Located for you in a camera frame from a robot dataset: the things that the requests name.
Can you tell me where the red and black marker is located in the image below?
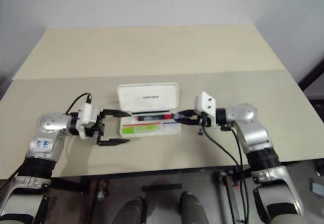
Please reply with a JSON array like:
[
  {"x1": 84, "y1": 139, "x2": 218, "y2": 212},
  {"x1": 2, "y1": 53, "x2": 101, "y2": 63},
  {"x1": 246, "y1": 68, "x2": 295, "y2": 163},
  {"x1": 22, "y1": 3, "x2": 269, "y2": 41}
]
[{"x1": 136, "y1": 115, "x2": 176, "y2": 123}]

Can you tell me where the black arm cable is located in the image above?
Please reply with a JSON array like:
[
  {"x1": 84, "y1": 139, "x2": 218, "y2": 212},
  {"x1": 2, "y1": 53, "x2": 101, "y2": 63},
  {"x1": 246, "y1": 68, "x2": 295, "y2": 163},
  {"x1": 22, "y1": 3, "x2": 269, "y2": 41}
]
[
  {"x1": 197, "y1": 126, "x2": 254, "y2": 224},
  {"x1": 66, "y1": 93, "x2": 93, "y2": 115}
]

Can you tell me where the rusty metal bar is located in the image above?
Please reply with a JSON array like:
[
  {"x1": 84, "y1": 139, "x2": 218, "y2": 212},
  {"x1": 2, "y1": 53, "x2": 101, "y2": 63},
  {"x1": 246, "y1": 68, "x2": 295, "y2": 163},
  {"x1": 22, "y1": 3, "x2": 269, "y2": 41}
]
[{"x1": 88, "y1": 179, "x2": 110, "y2": 224}]

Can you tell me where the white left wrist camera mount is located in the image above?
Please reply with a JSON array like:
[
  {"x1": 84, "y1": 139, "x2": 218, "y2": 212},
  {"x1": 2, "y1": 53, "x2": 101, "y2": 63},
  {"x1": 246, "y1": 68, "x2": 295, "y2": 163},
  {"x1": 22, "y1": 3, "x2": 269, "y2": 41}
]
[{"x1": 76, "y1": 103, "x2": 100, "y2": 139}]

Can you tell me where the white plastic pencil case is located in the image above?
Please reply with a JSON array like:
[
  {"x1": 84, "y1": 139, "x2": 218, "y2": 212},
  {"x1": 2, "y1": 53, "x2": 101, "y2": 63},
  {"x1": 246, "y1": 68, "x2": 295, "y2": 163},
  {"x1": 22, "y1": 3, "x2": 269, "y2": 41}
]
[{"x1": 116, "y1": 82, "x2": 183, "y2": 138}]

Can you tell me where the thin black pen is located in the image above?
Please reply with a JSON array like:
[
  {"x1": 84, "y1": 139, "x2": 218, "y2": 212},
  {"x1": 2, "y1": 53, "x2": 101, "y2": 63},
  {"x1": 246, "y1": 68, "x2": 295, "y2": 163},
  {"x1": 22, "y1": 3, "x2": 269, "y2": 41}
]
[{"x1": 131, "y1": 110, "x2": 174, "y2": 115}]

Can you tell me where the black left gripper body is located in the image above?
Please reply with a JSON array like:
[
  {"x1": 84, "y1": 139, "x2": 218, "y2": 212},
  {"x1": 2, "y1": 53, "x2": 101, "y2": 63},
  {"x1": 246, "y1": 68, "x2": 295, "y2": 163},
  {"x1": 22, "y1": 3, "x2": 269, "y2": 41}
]
[{"x1": 92, "y1": 109, "x2": 106, "y2": 145}]

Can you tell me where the black flat strip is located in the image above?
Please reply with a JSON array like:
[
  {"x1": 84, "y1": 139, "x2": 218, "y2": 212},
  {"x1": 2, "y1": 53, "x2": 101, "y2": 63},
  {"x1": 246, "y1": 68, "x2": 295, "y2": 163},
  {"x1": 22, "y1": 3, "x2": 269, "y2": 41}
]
[{"x1": 141, "y1": 183, "x2": 183, "y2": 192}]

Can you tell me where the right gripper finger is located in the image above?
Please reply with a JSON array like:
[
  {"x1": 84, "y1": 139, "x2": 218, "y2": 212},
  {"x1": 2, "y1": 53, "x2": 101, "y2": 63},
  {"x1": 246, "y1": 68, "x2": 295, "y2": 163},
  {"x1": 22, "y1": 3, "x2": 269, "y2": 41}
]
[
  {"x1": 177, "y1": 109, "x2": 197, "y2": 117},
  {"x1": 180, "y1": 118, "x2": 201, "y2": 126}
]

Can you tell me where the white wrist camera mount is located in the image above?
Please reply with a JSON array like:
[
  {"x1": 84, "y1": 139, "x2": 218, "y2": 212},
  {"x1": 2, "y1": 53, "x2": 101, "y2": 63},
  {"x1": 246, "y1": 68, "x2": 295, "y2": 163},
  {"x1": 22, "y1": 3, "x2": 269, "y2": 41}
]
[
  {"x1": 194, "y1": 91, "x2": 217, "y2": 128},
  {"x1": 76, "y1": 103, "x2": 100, "y2": 139}
]

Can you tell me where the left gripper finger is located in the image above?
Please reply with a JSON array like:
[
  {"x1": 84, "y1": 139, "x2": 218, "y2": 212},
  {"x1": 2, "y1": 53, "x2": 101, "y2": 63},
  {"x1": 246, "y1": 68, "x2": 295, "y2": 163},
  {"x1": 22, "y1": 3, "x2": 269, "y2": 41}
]
[
  {"x1": 101, "y1": 109, "x2": 130, "y2": 117},
  {"x1": 97, "y1": 138, "x2": 131, "y2": 147}
]

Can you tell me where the grey metal table leg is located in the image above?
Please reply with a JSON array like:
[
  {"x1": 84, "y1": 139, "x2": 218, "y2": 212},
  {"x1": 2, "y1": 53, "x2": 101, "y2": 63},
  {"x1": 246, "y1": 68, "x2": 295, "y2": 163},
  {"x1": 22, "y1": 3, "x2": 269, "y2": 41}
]
[{"x1": 216, "y1": 169, "x2": 244, "y2": 224}]

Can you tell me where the black table frame bar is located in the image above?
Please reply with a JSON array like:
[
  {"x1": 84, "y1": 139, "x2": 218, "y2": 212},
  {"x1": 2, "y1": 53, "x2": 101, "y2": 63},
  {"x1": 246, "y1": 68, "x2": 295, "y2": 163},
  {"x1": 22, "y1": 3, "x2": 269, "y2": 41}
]
[{"x1": 50, "y1": 169, "x2": 235, "y2": 184}]

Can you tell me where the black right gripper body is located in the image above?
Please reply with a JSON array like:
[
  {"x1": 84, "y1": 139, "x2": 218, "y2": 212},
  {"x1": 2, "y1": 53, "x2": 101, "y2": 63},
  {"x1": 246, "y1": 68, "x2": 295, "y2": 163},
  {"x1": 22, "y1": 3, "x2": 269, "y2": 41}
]
[{"x1": 194, "y1": 110, "x2": 212, "y2": 129}]

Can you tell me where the dark rounded shape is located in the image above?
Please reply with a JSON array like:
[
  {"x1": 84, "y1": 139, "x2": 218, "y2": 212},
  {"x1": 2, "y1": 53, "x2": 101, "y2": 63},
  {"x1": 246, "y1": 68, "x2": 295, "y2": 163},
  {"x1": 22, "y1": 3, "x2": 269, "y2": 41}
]
[{"x1": 179, "y1": 191, "x2": 211, "y2": 224}]

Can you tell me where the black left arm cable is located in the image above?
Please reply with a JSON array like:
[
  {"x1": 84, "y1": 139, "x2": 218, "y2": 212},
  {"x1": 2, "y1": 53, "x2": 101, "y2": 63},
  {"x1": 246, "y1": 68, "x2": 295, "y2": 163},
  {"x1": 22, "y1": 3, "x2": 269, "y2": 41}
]
[{"x1": 66, "y1": 93, "x2": 93, "y2": 115}]

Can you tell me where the black metal frame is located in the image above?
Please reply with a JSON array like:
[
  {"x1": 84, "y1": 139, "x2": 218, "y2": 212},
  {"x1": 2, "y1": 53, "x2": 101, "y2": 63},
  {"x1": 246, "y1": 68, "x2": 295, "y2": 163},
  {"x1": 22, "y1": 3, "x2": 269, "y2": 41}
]
[{"x1": 297, "y1": 56, "x2": 324, "y2": 100}]

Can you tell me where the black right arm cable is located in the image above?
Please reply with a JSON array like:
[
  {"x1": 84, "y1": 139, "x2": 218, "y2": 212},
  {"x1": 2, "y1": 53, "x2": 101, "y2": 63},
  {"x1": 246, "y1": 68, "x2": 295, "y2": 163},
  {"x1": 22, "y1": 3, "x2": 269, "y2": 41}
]
[{"x1": 197, "y1": 126, "x2": 254, "y2": 224}]

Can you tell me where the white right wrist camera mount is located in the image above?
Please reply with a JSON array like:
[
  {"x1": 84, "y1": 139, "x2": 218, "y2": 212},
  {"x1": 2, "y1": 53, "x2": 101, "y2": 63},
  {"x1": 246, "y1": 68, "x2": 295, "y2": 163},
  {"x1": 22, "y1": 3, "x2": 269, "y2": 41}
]
[{"x1": 194, "y1": 91, "x2": 217, "y2": 128}]

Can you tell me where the light blue rectangular object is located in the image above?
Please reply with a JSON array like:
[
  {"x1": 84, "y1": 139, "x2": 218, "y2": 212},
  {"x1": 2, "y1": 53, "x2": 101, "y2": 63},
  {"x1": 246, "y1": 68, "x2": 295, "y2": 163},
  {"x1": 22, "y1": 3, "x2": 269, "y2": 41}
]
[{"x1": 309, "y1": 180, "x2": 322, "y2": 195}]

